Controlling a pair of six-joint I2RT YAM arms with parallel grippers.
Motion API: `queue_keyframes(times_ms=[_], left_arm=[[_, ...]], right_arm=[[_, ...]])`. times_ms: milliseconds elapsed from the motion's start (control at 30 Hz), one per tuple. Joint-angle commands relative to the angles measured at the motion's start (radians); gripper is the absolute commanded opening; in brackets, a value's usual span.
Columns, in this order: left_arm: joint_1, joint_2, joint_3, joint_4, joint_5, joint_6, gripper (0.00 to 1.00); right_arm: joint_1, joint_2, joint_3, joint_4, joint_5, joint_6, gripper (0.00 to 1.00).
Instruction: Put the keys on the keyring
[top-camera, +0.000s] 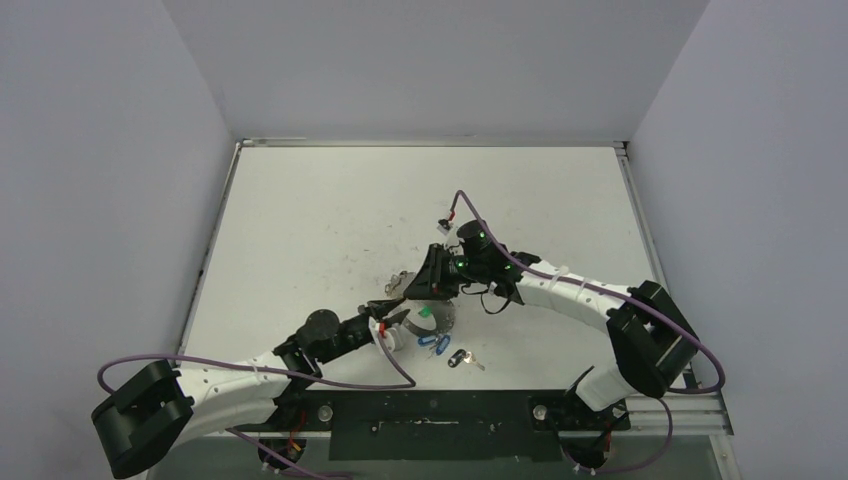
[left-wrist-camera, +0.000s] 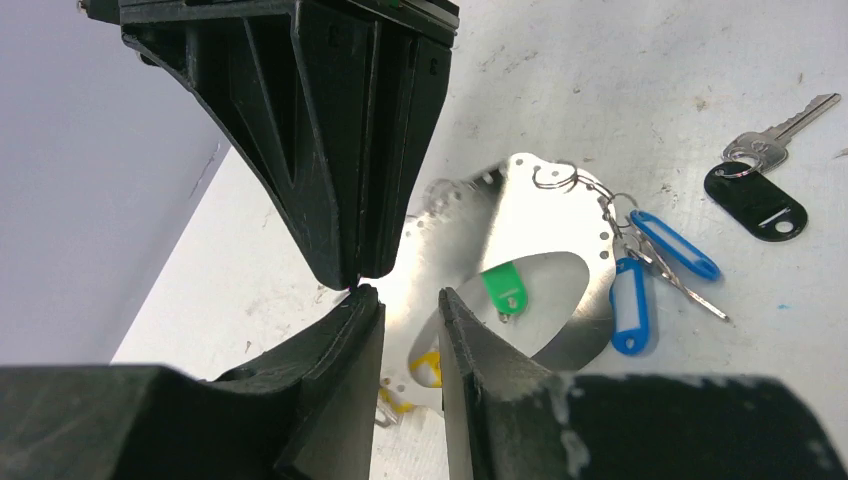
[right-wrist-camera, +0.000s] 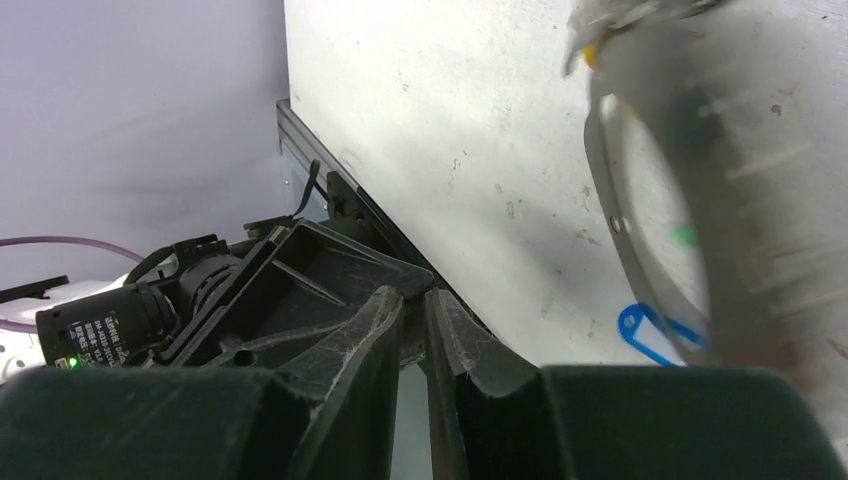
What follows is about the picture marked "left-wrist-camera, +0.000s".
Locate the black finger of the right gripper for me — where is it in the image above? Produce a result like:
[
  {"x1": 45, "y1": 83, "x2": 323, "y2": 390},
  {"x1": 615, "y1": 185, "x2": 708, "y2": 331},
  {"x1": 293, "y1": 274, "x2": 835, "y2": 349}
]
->
[
  {"x1": 359, "y1": 9, "x2": 458, "y2": 278},
  {"x1": 119, "y1": 1, "x2": 371, "y2": 290}
]

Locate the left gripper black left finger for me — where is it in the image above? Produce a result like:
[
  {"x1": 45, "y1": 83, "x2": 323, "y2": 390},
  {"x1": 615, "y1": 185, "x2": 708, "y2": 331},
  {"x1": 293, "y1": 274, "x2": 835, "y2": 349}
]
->
[{"x1": 1, "y1": 285, "x2": 385, "y2": 479}]

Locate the blue key tag white label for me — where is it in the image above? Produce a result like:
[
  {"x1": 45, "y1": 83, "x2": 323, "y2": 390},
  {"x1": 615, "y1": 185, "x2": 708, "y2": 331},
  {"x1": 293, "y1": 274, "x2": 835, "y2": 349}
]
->
[{"x1": 609, "y1": 257, "x2": 651, "y2": 356}]

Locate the yellow key tag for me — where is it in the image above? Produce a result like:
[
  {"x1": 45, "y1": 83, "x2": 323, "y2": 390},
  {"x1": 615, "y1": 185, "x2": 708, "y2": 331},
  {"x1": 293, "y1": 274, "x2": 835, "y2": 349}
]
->
[{"x1": 378, "y1": 350, "x2": 443, "y2": 415}]

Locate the blue key tag plain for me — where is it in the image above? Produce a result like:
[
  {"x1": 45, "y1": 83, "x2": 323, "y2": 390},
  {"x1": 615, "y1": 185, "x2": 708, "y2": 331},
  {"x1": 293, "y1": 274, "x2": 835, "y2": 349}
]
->
[{"x1": 629, "y1": 210, "x2": 721, "y2": 281}]

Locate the black key tag with key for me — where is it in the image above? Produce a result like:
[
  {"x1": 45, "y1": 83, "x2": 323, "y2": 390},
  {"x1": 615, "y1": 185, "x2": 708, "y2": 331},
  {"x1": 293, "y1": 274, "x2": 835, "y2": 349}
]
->
[{"x1": 703, "y1": 93, "x2": 841, "y2": 243}]

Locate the green key tag with key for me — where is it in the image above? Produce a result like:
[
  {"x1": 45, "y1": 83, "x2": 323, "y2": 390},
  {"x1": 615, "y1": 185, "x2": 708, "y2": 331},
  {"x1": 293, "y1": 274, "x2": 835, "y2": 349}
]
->
[{"x1": 480, "y1": 262, "x2": 529, "y2": 323}]

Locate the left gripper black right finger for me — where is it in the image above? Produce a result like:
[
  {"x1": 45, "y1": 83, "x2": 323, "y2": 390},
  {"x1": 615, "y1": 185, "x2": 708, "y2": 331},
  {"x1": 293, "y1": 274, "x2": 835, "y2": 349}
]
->
[{"x1": 438, "y1": 288, "x2": 847, "y2": 479}]

